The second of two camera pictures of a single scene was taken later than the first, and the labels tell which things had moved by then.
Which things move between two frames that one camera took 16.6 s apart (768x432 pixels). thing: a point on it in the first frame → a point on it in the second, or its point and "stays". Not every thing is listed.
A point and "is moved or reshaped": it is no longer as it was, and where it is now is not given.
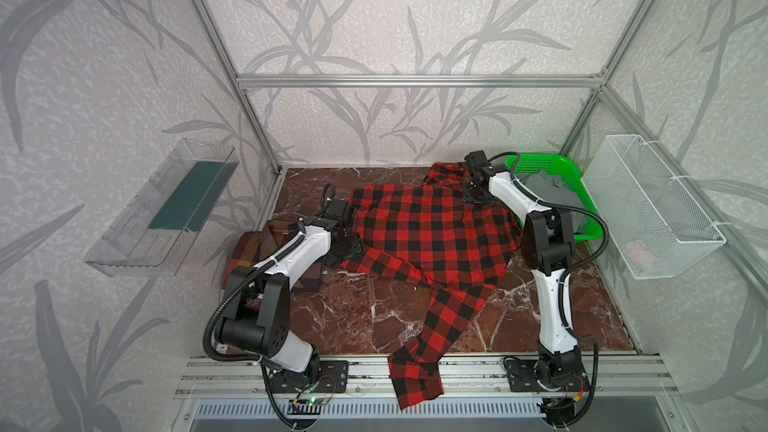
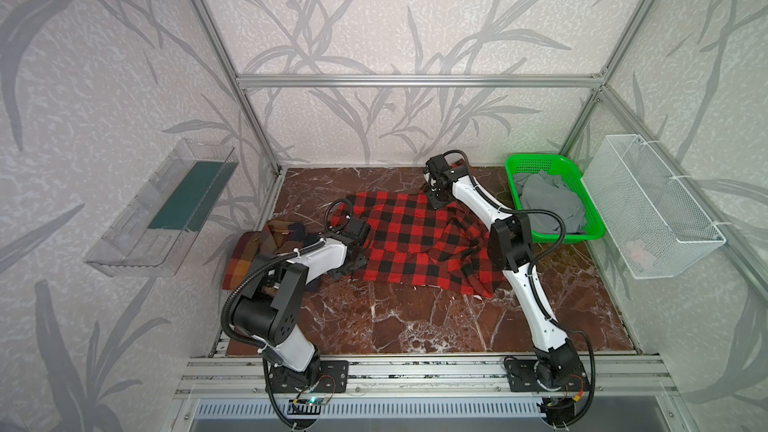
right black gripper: x=474 y=190 → x=435 y=195
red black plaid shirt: x=431 y=235 is moved or reshaped
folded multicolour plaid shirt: x=252 y=246 stays
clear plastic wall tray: x=153 y=235 stays
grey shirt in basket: x=553 y=188 stays
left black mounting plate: x=324 y=377 stays
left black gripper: x=349 y=243 → x=358 y=254
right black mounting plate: x=524 y=375 stays
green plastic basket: x=561 y=167 stays
